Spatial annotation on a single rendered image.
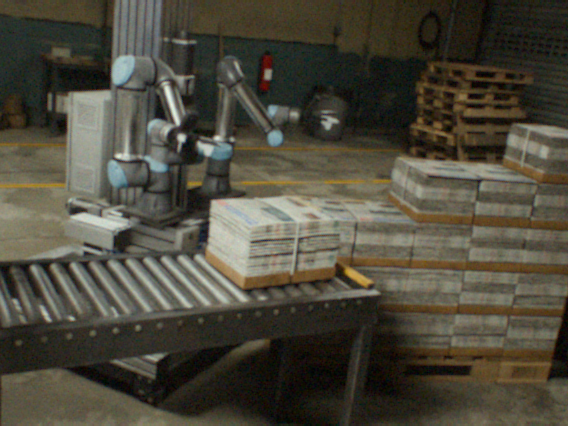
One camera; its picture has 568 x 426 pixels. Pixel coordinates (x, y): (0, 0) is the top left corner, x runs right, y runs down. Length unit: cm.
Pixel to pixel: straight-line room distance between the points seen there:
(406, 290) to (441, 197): 48
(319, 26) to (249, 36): 115
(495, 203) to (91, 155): 191
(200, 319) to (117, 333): 25
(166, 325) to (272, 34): 847
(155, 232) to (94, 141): 58
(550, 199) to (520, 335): 72
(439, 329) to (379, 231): 63
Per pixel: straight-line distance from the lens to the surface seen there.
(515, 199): 356
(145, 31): 322
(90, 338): 209
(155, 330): 214
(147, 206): 304
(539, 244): 370
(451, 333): 366
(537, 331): 389
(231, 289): 238
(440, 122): 982
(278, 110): 352
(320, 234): 245
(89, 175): 342
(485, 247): 356
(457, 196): 342
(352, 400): 265
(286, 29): 1047
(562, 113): 1118
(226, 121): 354
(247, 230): 230
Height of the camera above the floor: 169
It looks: 15 degrees down
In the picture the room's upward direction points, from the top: 7 degrees clockwise
